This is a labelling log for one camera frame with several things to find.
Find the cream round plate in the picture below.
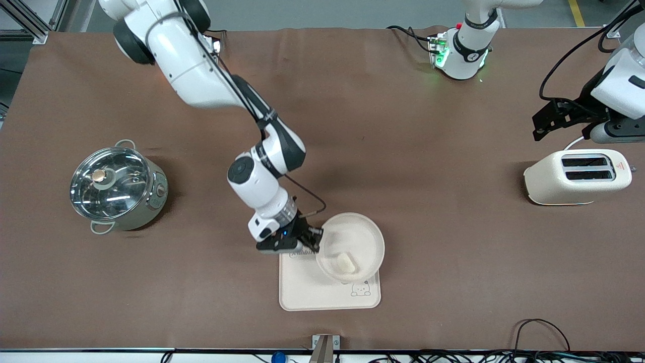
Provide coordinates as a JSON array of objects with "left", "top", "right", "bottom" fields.
[{"left": 315, "top": 212, "right": 386, "bottom": 284}]

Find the metal base connector plate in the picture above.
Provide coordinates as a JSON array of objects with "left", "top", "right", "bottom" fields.
[
  {"left": 204, "top": 34, "right": 222, "bottom": 64},
  {"left": 427, "top": 32, "right": 450, "bottom": 69}
]

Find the cream rabbit print tray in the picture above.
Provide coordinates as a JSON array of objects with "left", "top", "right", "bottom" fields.
[{"left": 279, "top": 250, "right": 382, "bottom": 312}]

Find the cream two-slot toaster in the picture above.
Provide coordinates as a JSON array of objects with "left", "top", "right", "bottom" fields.
[{"left": 523, "top": 148, "right": 637, "bottom": 206}]

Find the brown table mat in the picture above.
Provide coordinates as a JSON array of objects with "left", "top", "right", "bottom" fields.
[{"left": 0, "top": 26, "right": 645, "bottom": 352}]

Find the pale green electric pot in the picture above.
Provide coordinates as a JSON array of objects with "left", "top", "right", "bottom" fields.
[{"left": 70, "top": 140, "right": 169, "bottom": 235}]

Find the glass pot lid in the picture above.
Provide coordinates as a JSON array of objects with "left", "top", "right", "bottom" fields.
[{"left": 70, "top": 147, "right": 152, "bottom": 220}]

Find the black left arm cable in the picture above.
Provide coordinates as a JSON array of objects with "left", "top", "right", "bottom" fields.
[{"left": 538, "top": 0, "right": 645, "bottom": 101}]

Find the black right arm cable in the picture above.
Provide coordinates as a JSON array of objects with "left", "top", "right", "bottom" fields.
[{"left": 171, "top": 0, "right": 328, "bottom": 218}]

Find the aluminium corner bracket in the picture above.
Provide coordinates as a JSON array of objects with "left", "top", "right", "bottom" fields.
[{"left": 606, "top": 0, "right": 636, "bottom": 39}]

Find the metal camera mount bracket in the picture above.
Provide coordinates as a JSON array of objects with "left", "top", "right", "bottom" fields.
[{"left": 309, "top": 334, "right": 341, "bottom": 363}]

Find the black looped cable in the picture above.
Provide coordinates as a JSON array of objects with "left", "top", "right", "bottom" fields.
[{"left": 513, "top": 318, "right": 571, "bottom": 353}]

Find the aluminium frame profile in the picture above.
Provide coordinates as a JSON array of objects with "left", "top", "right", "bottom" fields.
[{"left": 0, "top": 0, "right": 70, "bottom": 45}]

